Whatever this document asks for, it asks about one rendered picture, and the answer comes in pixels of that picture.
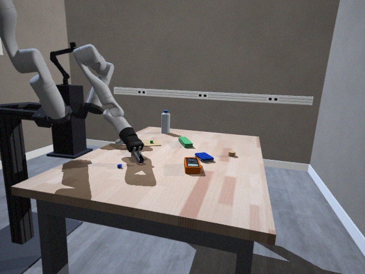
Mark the orange digital multimeter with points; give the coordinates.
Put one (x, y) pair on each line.
(192, 165)

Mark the tan square mat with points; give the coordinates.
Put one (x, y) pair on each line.
(147, 143)

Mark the green rectangular box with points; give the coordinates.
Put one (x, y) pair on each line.
(185, 142)

